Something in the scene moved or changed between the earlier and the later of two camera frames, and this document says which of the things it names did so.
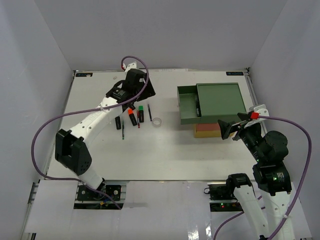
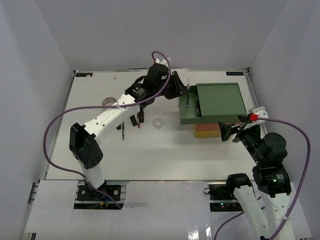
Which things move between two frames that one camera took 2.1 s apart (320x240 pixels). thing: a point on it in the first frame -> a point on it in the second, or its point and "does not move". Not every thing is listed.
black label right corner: x=235 y=73 does not move
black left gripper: x=149 y=91 -> x=181 y=90
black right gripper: x=225 y=128 does not move
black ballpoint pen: x=198 y=108 does not move
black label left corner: x=83 y=74 does not move
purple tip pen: x=149 y=113 -> x=187 y=93
